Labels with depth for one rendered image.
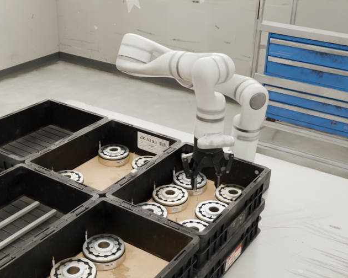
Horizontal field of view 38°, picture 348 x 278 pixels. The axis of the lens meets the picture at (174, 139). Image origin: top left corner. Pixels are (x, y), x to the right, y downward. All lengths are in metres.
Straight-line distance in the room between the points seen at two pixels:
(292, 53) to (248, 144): 1.61
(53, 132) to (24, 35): 3.29
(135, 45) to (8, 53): 3.69
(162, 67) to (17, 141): 0.75
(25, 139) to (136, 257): 0.76
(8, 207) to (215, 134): 0.63
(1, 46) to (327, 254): 3.94
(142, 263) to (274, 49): 2.22
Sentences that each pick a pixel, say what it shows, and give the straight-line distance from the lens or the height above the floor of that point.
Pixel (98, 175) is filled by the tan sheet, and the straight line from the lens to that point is 1.60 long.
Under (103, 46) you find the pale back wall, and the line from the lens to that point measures 5.09.
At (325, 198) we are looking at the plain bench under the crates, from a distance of 1.84.
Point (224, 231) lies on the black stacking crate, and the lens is 1.30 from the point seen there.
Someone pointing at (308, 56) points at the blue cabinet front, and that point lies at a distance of 3.18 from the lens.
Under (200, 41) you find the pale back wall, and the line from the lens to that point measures 4.45.
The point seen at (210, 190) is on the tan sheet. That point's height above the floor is 0.83.
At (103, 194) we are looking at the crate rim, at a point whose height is 0.93.
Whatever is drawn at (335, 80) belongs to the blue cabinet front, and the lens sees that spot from 3.18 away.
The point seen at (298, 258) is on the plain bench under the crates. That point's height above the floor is 0.70.
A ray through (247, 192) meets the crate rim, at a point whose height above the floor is 0.93.
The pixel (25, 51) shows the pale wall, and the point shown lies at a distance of 5.17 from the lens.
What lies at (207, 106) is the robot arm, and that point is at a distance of 1.19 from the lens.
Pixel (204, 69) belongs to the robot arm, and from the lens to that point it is 1.15.
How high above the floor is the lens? 1.64
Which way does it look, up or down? 26 degrees down
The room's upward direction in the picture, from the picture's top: 2 degrees clockwise
